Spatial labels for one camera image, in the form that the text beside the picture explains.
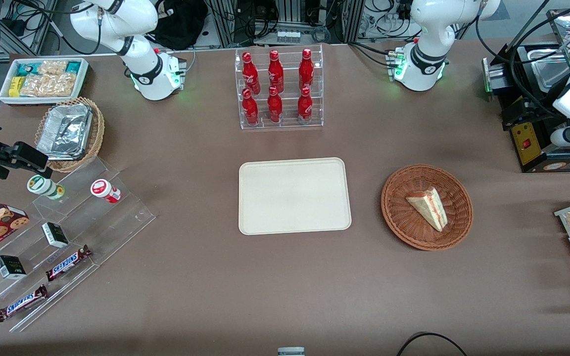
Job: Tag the triangular sandwich wedge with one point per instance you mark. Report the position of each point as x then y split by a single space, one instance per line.
429 207

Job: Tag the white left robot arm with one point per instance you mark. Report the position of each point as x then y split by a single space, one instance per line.
421 69

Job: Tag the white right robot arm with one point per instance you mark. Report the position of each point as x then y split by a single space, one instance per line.
151 79

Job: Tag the aluminium foil tray stack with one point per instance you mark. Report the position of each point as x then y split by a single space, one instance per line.
65 131

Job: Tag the light tan wicker basket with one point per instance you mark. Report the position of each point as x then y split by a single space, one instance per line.
98 131

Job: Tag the beige rectangular tray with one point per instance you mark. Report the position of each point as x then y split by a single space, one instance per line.
292 198

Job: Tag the brown round wicker basket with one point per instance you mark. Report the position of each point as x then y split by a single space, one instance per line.
403 217

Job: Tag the green lid sunflower cup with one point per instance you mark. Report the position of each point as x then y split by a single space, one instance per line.
43 187

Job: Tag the yellow snack pack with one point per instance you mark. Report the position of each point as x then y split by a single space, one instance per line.
15 86

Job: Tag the small black carton box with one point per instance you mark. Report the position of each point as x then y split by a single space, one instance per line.
55 235
10 267

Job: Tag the clear cracker bag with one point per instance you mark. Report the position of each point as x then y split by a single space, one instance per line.
47 85
52 67

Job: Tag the teal snack pack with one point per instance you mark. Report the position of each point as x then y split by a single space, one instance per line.
72 66
26 68

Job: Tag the red lid strawberry cup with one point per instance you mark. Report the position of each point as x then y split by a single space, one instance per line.
105 191

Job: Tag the white rectangular snack bin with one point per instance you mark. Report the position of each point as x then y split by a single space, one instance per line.
83 74

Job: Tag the Snickers chocolate bar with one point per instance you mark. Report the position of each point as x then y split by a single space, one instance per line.
67 263
22 303

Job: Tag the clear acrylic stepped display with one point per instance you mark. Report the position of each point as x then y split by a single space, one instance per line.
117 222

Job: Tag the black bag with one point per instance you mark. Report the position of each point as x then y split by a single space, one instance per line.
181 24

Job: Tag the red cola bottle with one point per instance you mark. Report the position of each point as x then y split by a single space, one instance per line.
274 108
251 74
306 70
305 108
275 73
250 110

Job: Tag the clear acrylic bottle rack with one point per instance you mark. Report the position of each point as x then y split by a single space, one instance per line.
290 123

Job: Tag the white power strip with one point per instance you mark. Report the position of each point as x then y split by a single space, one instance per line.
288 36

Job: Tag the small grey white device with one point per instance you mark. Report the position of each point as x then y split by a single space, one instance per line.
291 351

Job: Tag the black hot dog roller machine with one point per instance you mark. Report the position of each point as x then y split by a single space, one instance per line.
537 148

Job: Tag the steel pan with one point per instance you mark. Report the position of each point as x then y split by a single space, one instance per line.
547 69

